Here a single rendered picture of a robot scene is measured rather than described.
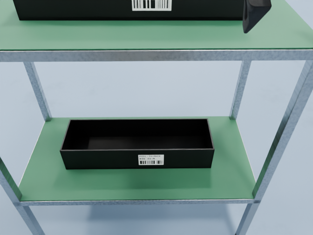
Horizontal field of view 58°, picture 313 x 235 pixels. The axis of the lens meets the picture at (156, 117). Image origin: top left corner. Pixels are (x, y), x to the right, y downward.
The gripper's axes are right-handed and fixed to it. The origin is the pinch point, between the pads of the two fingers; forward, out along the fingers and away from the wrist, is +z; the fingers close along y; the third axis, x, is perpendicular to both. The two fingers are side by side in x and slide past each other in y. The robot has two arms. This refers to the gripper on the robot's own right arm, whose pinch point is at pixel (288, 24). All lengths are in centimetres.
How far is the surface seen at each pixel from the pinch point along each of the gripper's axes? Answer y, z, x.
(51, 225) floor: 62, 115, 20
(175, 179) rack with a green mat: 7, 83, 4
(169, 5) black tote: 11.2, 27.8, -28.8
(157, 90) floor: 11, 159, -73
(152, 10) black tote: 15.5, 28.9, -28.3
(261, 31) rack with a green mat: -10.7, 28.3, -21.7
